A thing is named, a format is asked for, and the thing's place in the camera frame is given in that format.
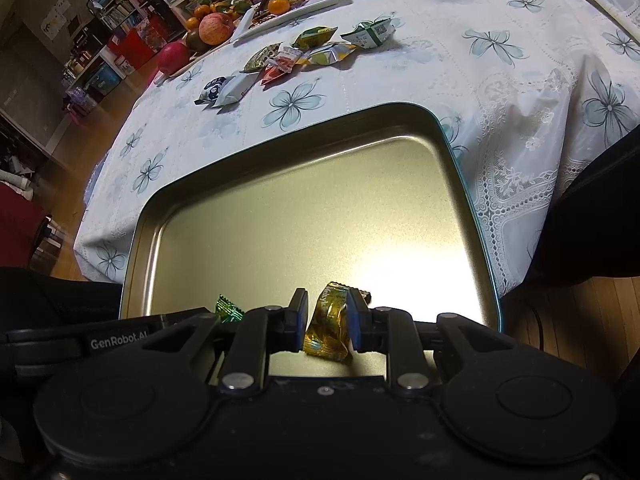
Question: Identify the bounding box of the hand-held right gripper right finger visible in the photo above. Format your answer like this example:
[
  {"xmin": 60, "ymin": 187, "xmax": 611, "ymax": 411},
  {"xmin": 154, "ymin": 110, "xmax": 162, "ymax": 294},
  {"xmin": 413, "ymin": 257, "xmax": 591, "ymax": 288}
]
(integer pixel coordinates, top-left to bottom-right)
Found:
[{"xmin": 345, "ymin": 290, "xmax": 506, "ymax": 393}]

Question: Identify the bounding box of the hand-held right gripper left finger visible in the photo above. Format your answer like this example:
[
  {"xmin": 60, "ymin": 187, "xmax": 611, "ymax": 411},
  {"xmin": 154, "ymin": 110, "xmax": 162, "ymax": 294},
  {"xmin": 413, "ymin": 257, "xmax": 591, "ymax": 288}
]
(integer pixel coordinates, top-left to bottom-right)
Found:
[{"xmin": 142, "ymin": 287, "xmax": 310, "ymax": 393}]

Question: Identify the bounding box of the gold yellow snack packet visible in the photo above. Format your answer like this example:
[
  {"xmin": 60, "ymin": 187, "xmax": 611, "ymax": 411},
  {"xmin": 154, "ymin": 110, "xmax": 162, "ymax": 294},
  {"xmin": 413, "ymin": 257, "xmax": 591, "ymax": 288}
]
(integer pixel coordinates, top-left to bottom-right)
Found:
[{"xmin": 303, "ymin": 281, "xmax": 353, "ymax": 362}]

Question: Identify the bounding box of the green candy packet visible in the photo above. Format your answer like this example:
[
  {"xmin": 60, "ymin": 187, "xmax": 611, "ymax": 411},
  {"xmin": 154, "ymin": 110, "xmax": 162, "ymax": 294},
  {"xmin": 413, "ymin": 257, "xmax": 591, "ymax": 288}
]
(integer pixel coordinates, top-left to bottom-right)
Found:
[{"xmin": 215, "ymin": 295, "xmax": 246, "ymax": 323}]

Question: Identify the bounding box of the gold metal tin box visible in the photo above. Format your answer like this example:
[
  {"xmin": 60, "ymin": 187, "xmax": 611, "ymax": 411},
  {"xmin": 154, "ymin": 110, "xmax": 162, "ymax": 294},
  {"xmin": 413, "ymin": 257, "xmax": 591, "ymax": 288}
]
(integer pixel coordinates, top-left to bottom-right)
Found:
[{"xmin": 119, "ymin": 102, "xmax": 502, "ymax": 333}]

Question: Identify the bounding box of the plain white snack packet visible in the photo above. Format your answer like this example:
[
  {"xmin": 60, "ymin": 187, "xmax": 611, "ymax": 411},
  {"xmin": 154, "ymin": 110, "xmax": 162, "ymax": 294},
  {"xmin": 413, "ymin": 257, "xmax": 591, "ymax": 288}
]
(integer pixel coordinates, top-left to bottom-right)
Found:
[{"xmin": 212, "ymin": 74, "xmax": 256, "ymax": 108}]

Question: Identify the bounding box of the small reddish snack packet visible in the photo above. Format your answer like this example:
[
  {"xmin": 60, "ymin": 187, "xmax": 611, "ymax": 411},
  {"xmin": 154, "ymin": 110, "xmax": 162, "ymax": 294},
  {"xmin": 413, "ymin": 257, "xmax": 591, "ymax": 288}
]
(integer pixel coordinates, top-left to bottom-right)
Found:
[{"xmin": 260, "ymin": 62, "xmax": 293, "ymax": 86}]

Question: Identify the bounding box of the black white snack packet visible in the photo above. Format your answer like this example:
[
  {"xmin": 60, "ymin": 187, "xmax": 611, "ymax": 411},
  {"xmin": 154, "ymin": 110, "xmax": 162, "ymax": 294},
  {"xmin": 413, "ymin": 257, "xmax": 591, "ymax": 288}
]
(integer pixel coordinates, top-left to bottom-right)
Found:
[{"xmin": 194, "ymin": 76, "xmax": 236, "ymax": 106}]

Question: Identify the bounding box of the red white snack packet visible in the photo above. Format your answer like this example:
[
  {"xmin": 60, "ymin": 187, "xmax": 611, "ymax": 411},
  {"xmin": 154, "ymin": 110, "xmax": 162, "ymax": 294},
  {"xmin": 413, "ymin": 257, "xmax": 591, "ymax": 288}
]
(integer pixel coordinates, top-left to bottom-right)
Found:
[{"xmin": 265, "ymin": 45, "xmax": 303, "ymax": 72}]

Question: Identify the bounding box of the tan patterned snack packet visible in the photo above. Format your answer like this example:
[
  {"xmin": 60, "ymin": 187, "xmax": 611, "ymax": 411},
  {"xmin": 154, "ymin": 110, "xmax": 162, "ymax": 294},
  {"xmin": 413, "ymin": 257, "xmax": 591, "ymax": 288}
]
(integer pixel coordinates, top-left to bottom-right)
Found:
[{"xmin": 242, "ymin": 42, "xmax": 283, "ymax": 73}]

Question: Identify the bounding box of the silver yellow snack packet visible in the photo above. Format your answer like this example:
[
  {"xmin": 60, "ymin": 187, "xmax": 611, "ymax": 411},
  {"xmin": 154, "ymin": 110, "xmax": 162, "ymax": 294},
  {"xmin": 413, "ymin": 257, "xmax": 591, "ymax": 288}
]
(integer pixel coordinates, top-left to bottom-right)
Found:
[{"xmin": 297, "ymin": 41, "xmax": 358, "ymax": 67}]

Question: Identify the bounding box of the green yellow snack packet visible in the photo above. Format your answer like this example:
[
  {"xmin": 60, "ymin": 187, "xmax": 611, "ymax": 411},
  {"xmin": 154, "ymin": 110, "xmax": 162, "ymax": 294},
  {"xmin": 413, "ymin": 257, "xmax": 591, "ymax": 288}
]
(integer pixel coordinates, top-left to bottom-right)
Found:
[{"xmin": 291, "ymin": 26, "xmax": 338, "ymax": 52}]

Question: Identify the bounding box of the white green snack packet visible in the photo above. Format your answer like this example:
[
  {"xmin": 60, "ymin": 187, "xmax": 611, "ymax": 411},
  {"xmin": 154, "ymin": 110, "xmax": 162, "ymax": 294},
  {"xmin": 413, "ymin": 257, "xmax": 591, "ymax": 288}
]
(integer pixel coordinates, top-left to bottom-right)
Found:
[{"xmin": 340, "ymin": 17, "xmax": 393, "ymax": 50}]

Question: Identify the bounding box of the red cushion seat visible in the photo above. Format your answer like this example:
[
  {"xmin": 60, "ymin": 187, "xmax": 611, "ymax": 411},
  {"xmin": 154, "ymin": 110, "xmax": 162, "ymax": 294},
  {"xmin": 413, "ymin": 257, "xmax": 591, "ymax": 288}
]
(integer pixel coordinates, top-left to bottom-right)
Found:
[{"xmin": 0, "ymin": 182, "xmax": 51, "ymax": 268}]

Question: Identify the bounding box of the white floral tablecloth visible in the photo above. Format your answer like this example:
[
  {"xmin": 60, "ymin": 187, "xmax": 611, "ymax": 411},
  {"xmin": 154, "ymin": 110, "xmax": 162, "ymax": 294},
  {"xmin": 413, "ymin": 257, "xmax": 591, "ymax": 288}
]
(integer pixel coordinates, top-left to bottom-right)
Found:
[{"xmin": 74, "ymin": 0, "xmax": 640, "ymax": 296}]

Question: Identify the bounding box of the beige fruit tray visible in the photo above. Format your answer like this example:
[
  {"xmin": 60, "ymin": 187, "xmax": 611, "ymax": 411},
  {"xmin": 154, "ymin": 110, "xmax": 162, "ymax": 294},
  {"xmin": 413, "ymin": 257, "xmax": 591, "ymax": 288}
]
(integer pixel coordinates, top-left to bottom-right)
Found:
[{"xmin": 160, "ymin": 25, "xmax": 251, "ymax": 79}]

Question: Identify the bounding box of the dark red apple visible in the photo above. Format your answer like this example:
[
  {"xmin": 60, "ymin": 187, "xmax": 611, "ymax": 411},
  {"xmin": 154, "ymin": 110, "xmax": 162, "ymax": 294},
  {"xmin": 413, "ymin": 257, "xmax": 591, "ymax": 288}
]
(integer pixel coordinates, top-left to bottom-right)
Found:
[{"xmin": 157, "ymin": 42, "xmax": 192, "ymax": 75}]

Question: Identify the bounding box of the pink striped apple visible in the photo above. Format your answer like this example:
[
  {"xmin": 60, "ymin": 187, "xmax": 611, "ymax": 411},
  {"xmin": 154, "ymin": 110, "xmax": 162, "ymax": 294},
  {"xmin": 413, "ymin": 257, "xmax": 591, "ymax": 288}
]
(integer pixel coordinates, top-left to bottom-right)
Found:
[{"xmin": 198, "ymin": 12, "xmax": 236, "ymax": 46}]

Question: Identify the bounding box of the white rectangular plate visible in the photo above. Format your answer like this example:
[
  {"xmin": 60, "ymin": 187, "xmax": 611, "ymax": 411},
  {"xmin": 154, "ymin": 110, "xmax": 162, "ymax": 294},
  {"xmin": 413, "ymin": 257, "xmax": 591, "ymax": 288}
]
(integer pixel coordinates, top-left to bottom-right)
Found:
[{"xmin": 231, "ymin": 0, "xmax": 349, "ymax": 43}]

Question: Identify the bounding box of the pile of tangerines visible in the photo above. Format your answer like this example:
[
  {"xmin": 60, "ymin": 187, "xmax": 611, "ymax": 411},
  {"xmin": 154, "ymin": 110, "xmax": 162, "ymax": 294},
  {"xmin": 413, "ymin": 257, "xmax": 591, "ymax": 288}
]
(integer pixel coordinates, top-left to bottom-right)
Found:
[{"xmin": 186, "ymin": 0, "xmax": 251, "ymax": 31}]

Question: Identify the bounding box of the cluttered storage shelf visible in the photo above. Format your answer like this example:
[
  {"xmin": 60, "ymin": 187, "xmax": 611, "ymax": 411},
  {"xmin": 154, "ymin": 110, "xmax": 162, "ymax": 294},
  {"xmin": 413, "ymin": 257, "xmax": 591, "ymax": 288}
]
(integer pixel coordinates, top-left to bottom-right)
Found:
[{"xmin": 60, "ymin": 0, "xmax": 236, "ymax": 106}]

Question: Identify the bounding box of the wall poster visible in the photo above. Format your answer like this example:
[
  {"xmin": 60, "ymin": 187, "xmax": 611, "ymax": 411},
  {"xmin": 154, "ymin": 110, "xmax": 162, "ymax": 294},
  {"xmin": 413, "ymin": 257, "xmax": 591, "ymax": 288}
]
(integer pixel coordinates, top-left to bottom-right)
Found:
[{"xmin": 40, "ymin": 0, "xmax": 71, "ymax": 41}]

